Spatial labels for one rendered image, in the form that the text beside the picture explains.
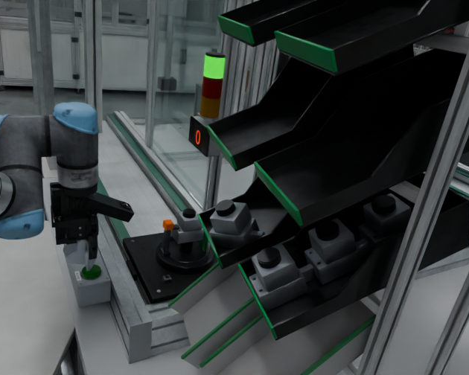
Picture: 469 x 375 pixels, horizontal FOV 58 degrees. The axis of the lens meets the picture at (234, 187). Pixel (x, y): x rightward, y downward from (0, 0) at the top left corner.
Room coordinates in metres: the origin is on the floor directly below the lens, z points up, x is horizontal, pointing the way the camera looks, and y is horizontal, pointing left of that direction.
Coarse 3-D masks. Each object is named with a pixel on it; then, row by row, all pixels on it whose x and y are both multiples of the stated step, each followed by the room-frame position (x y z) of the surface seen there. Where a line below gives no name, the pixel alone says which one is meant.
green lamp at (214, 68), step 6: (210, 60) 1.05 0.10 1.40; (216, 60) 1.05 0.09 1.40; (222, 60) 1.06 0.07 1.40; (204, 66) 1.07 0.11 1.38; (210, 66) 1.05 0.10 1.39; (216, 66) 1.05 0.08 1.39; (222, 66) 1.06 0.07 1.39; (204, 72) 1.06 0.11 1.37; (210, 72) 1.05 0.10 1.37; (216, 72) 1.05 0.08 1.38; (222, 72) 1.06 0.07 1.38; (216, 78) 1.05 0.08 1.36
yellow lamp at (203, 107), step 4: (204, 100) 1.05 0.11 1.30; (208, 100) 1.05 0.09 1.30; (212, 100) 1.05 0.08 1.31; (216, 100) 1.06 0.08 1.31; (200, 104) 1.07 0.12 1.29; (204, 104) 1.05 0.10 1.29; (208, 104) 1.05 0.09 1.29; (212, 104) 1.05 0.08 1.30; (216, 104) 1.06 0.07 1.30; (200, 108) 1.07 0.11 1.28; (204, 108) 1.05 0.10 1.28; (208, 108) 1.05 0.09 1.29; (212, 108) 1.05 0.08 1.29; (216, 108) 1.06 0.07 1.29; (200, 112) 1.06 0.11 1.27; (204, 112) 1.05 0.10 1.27; (208, 112) 1.05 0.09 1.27; (212, 112) 1.05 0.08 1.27; (216, 112) 1.06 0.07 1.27; (204, 116) 1.05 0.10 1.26; (208, 116) 1.05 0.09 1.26; (212, 116) 1.05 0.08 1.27; (216, 116) 1.06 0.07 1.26
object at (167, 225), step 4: (164, 220) 0.83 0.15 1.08; (168, 220) 0.83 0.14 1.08; (164, 224) 0.82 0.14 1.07; (168, 224) 0.82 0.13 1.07; (172, 224) 0.82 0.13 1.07; (168, 228) 0.82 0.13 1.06; (172, 228) 0.82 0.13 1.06; (176, 228) 0.83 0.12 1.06; (164, 232) 0.83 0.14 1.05; (168, 232) 0.82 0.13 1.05; (164, 236) 0.82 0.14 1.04; (168, 236) 0.82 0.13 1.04; (164, 240) 0.82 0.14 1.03; (168, 240) 0.82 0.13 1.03; (164, 244) 0.82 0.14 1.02; (168, 244) 0.82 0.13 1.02; (164, 248) 0.82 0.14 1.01; (168, 248) 0.82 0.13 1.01
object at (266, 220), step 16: (256, 192) 0.67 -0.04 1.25; (256, 208) 0.65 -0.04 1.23; (272, 208) 0.64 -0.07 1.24; (208, 224) 0.64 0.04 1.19; (272, 224) 0.60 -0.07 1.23; (288, 224) 0.56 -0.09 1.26; (208, 240) 0.56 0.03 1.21; (256, 240) 0.54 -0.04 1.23; (272, 240) 0.55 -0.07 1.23; (224, 256) 0.52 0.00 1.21; (240, 256) 0.53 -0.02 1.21
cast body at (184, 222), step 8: (184, 216) 0.84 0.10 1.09; (192, 216) 0.84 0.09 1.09; (176, 224) 0.85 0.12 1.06; (184, 224) 0.82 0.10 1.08; (192, 224) 0.83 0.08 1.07; (200, 224) 0.84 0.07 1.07; (176, 232) 0.82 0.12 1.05; (184, 232) 0.82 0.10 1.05; (192, 232) 0.83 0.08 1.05; (200, 232) 0.84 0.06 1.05; (176, 240) 0.82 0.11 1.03; (184, 240) 0.82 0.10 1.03; (192, 240) 0.84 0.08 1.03
